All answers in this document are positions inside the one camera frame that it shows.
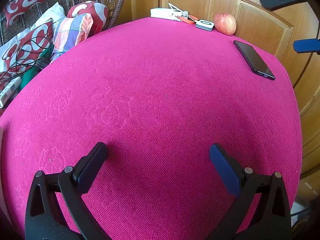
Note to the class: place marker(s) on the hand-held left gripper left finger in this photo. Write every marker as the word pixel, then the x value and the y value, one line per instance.
pixel 91 165

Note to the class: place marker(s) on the red apple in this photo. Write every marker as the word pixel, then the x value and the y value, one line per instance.
pixel 225 23

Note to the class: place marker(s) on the flat red white pillow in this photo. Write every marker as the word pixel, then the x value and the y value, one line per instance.
pixel 30 45

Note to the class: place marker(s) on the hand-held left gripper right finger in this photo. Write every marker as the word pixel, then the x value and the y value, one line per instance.
pixel 225 170

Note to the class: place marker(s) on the black smartphone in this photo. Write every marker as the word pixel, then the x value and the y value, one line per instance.
pixel 253 58

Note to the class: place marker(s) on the white power strip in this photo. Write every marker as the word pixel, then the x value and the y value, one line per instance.
pixel 8 91

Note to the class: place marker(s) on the small white square device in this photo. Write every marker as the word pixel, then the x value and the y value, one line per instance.
pixel 204 25

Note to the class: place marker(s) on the green cloth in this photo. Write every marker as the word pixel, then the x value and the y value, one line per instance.
pixel 31 73

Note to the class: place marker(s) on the small red white pillow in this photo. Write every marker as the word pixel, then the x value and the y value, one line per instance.
pixel 22 3

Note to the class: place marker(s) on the pink table cloth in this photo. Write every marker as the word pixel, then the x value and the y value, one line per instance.
pixel 150 92

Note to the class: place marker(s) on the plaid pillow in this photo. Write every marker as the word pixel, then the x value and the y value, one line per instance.
pixel 71 32

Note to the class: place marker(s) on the round red white pillow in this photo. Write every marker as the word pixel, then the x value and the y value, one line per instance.
pixel 96 11

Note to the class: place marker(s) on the white flat box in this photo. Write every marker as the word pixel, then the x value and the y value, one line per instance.
pixel 165 13

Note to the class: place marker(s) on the red white bolster pillow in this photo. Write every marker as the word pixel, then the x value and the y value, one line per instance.
pixel 3 80

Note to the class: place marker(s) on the brown wicker hanging chair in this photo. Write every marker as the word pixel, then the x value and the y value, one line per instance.
pixel 120 2

